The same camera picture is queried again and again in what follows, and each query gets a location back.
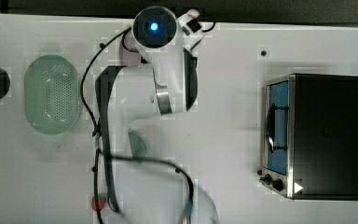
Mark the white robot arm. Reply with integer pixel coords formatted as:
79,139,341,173
95,6,220,224

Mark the green pot lid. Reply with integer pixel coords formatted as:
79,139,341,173
129,133,146,161

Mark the red strawberry toy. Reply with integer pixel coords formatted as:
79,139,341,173
91,195,106,212

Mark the green perforated colander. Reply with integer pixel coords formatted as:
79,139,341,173
24,55,80,135

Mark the black toaster oven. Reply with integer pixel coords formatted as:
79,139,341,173
257,73,358,201

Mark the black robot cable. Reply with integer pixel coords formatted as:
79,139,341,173
79,21,217,224

